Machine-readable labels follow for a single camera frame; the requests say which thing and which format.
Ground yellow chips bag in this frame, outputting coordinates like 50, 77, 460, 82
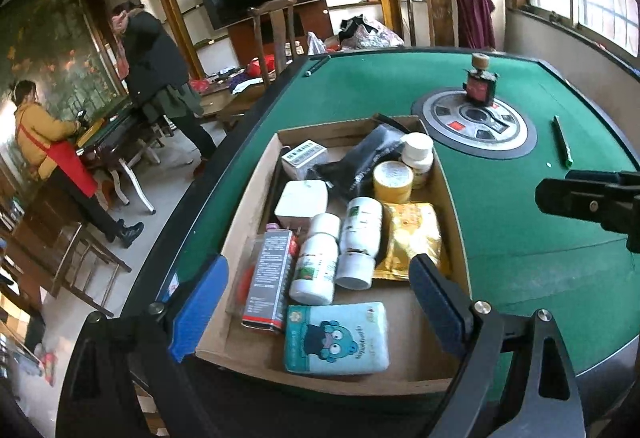
373, 202, 448, 281

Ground white square box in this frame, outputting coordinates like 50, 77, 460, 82
274, 180, 329, 229

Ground person black jacket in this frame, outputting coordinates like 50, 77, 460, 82
112, 1, 217, 175

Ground tall white green tube bottle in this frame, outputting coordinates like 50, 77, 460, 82
335, 197, 383, 291

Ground maroon cloth on chair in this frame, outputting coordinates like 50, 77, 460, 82
457, 0, 497, 50

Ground wooden chair with cloth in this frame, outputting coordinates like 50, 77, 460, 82
406, 0, 460, 47

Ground white bottle red label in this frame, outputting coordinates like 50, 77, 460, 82
400, 132, 434, 190

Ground yellow tape roll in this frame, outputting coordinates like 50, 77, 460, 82
373, 161, 413, 204

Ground white bottle green label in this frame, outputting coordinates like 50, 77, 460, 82
288, 213, 341, 306

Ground cardboard box tray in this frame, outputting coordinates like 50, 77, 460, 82
196, 117, 470, 397

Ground person yellow jacket red apron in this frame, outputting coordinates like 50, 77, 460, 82
13, 80, 144, 247

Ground pile of clothes bags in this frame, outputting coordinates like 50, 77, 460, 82
338, 15, 405, 50

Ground black marker pink caps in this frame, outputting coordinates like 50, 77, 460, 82
262, 145, 291, 230

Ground white label small box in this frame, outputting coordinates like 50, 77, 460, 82
281, 139, 328, 180

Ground black ink bottle cork stopper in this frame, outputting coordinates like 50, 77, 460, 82
463, 53, 499, 107

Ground landscape wall painting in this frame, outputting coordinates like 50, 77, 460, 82
1, 0, 122, 120

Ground clear pack red number nine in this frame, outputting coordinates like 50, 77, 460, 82
227, 233, 299, 323

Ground black foil pouch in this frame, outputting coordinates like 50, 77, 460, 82
306, 123, 408, 202

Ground black marker green cap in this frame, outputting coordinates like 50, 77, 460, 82
552, 115, 574, 169

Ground tissue pack blue cartoon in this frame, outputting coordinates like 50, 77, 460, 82
283, 302, 390, 376

